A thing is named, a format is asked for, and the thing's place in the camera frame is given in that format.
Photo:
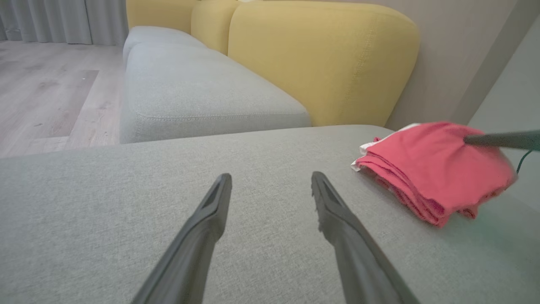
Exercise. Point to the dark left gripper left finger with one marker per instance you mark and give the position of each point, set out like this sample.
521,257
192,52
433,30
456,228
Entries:
185,270

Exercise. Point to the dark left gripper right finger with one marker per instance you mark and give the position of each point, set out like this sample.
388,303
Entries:
363,274

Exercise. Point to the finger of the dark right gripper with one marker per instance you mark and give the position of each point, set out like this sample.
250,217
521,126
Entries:
506,140

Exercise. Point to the red shorts with white stripe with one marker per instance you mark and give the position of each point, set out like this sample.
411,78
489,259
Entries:
430,156

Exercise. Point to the red jersey with white sleeves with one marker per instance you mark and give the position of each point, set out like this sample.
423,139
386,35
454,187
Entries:
422,207

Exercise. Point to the grey and yellow sofa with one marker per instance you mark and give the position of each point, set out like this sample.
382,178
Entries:
126,190

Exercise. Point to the grey sofa seat cushion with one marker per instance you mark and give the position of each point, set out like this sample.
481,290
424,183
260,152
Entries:
156,36
202,93

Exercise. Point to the yellow sofa backrest cushion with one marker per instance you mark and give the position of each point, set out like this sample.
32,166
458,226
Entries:
211,25
160,12
320,55

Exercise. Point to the grey pleated window curtain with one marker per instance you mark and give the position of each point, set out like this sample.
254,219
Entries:
50,19

